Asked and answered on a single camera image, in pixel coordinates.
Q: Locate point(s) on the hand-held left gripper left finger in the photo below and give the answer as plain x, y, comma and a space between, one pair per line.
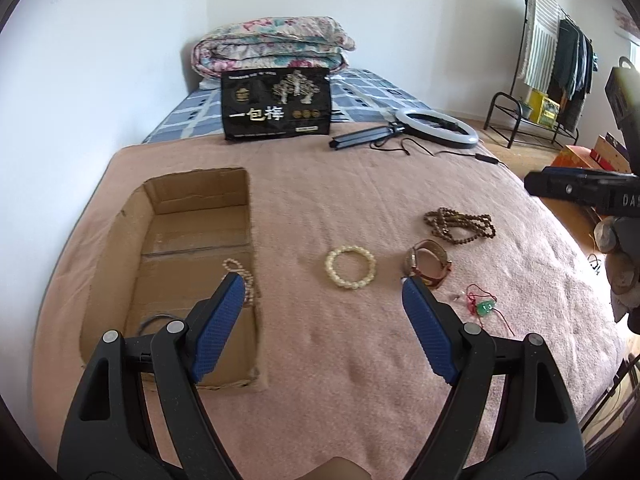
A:
220, 320

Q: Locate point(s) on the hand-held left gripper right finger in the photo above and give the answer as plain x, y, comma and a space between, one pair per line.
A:
425, 325

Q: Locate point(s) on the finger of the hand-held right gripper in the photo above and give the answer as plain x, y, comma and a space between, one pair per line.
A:
560, 187

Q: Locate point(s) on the small pearl earring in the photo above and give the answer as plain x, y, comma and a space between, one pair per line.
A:
454, 297

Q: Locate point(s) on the person's right hand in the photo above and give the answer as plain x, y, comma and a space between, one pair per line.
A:
620, 260

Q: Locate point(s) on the orange cardboard box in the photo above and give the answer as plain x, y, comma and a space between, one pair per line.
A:
572, 157

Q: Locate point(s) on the yellow box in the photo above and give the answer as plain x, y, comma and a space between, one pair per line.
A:
545, 107

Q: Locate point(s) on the black metal clothes rack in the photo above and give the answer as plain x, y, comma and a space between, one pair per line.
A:
500, 97

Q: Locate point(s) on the dark hanging clothes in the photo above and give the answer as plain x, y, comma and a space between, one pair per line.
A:
570, 60

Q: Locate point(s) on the striped hanging cloth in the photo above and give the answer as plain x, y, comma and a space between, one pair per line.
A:
540, 35

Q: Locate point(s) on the pink blanket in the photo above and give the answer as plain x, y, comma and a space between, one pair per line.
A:
325, 200

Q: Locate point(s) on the black folded tripod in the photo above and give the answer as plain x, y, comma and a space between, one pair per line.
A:
355, 138

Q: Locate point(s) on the blue plaid bedsheet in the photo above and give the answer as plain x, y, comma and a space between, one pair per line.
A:
190, 115

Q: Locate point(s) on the black snack bag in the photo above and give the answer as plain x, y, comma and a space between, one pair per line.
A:
275, 110

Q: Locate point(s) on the white pillow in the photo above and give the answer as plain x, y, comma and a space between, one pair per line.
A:
209, 85

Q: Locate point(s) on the folded floral quilt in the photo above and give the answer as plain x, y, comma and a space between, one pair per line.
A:
270, 40

